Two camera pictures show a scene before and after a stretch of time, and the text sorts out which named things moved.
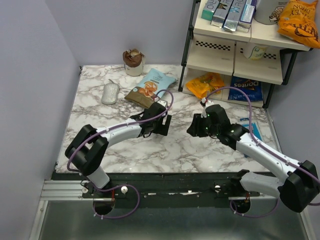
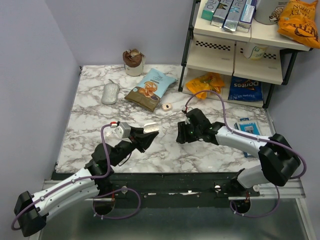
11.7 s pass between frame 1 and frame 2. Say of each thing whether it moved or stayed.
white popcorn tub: stayed
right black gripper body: moved
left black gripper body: moved
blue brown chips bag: stayed
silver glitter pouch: stayed
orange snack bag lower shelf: stayed
